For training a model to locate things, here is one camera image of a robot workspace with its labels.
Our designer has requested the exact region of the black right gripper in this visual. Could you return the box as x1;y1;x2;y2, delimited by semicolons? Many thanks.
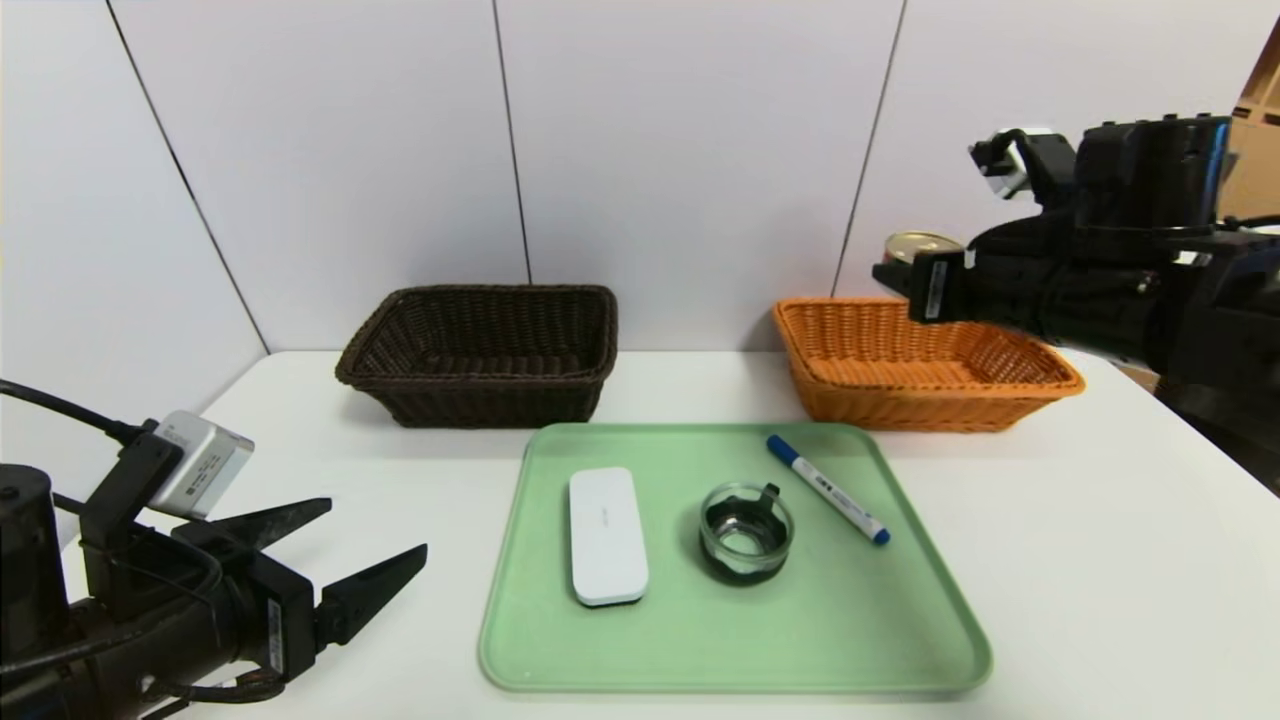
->
871;222;1049;335

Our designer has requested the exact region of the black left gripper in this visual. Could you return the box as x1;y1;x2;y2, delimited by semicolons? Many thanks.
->
87;496;429;720

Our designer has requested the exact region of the tin can with gold lid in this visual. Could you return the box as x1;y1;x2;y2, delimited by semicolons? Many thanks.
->
885;231;967;267

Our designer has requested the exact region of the blue and white marker pen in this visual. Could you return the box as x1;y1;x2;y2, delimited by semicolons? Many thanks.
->
765;435;891;546

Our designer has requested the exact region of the white rectangular eraser case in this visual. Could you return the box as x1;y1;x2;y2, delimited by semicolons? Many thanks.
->
568;466;650;607

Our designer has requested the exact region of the small glass cup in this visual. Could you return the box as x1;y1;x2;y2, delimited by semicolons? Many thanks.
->
698;480;795;587

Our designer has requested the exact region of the orange wicker basket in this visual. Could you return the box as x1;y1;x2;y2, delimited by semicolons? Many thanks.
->
771;297;1086;433

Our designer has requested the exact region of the dark brown wicker basket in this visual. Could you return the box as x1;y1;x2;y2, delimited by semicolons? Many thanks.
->
335;285;619;430

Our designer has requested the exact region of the dark wicker chair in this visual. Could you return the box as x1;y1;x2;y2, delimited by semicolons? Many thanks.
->
1152;370;1280;498

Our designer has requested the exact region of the light green plastic tray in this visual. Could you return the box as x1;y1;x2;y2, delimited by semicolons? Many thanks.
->
478;422;993;693

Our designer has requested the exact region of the wooden shelf unit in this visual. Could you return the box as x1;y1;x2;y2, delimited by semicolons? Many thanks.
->
1215;20;1280;223

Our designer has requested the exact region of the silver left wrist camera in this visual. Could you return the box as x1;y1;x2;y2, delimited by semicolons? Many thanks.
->
148;410;255;521

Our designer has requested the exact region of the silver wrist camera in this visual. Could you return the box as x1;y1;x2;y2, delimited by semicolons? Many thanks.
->
968;128;1036;199
148;410;255;521

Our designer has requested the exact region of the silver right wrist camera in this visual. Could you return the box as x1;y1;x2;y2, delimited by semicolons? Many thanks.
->
968;128;1036;199

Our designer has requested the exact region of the black right camera bracket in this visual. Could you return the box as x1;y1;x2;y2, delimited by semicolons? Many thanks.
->
1020;125;1089;216

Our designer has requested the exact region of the black camera bracket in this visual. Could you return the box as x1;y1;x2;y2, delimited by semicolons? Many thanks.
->
80;432;186;601
1020;125;1089;216

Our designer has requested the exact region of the black left camera bracket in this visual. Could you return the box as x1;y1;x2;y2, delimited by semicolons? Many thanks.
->
80;432;186;601

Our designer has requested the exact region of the black left camera cable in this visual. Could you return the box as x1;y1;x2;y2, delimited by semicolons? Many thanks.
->
0;380;151;446

